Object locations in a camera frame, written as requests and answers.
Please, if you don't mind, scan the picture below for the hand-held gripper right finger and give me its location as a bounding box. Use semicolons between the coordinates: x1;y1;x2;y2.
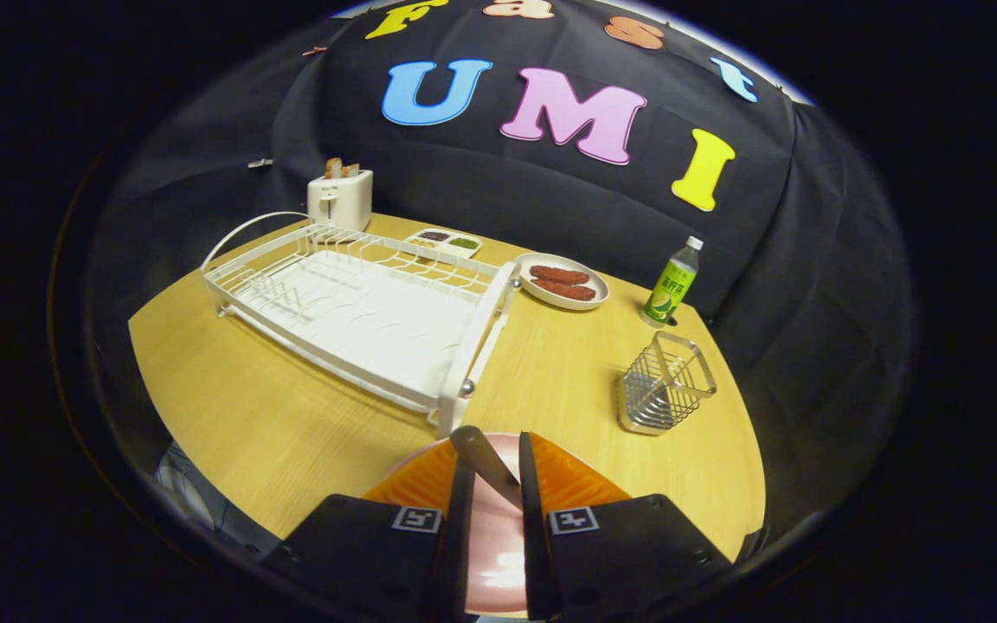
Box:
518;431;733;622

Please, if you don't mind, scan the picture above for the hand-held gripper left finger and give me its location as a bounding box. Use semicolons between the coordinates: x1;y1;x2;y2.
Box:
261;437;475;622

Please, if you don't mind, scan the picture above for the pink plate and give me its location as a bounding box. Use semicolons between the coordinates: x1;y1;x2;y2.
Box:
377;431;551;617

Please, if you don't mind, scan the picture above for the brown handled spoon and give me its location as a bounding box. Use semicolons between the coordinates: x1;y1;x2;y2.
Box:
450;425;524;511

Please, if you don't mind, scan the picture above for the silver wire basket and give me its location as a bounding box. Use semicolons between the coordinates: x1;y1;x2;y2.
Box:
617;331;717;436

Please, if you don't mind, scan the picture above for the white wire dish rack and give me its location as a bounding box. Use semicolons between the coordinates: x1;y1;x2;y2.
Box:
200;211;523;438

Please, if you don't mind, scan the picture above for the beige oval plate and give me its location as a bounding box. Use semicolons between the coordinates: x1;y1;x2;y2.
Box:
516;253;610;312

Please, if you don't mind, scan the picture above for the white two-part sauce dish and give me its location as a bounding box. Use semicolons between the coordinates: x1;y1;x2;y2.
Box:
403;228;483;260

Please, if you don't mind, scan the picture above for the green label drink bottle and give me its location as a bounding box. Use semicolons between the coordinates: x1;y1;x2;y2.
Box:
642;236;705;329

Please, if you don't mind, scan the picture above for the black backdrop cloth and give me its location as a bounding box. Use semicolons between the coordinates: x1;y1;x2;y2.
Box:
83;0;913;537

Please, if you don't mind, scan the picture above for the white toaster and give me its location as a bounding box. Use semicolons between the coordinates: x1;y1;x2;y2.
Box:
307;169;374;233

